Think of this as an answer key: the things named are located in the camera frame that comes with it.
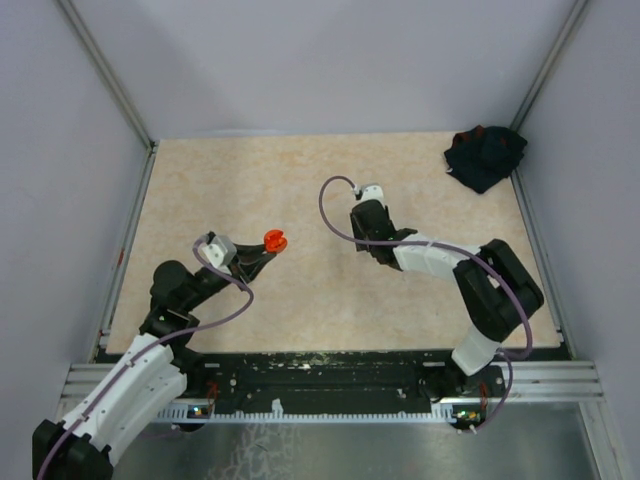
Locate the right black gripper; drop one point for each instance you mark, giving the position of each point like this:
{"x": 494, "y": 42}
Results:
{"x": 358, "y": 232}

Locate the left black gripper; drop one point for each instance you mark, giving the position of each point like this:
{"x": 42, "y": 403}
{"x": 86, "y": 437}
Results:
{"x": 250, "y": 258}

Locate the orange earbud charging case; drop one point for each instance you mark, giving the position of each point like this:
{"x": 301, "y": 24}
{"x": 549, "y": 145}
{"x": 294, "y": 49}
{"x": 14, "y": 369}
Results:
{"x": 275, "y": 241}

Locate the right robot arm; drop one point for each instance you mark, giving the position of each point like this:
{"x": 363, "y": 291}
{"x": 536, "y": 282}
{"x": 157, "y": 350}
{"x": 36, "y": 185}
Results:
{"x": 497, "y": 290}

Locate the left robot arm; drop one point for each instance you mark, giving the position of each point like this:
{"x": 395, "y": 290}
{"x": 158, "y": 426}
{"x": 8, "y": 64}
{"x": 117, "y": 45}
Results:
{"x": 157, "y": 368}

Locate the dark blue cloth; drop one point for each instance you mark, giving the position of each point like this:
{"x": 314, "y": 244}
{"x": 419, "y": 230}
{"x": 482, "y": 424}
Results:
{"x": 483, "y": 156}

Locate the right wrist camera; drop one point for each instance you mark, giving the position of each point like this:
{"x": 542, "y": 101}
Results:
{"x": 368, "y": 192}

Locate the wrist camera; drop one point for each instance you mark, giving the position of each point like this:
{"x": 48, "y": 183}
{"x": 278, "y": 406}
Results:
{"x": 219, "y": 250}
{"x": 368, "y": 192}

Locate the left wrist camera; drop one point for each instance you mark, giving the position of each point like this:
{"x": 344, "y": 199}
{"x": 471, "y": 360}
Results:
{"x": 219, "y": 250}

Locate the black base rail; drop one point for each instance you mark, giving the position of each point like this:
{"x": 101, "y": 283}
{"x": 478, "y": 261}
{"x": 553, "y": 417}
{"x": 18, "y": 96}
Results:
{"x": 343, "y": 387}

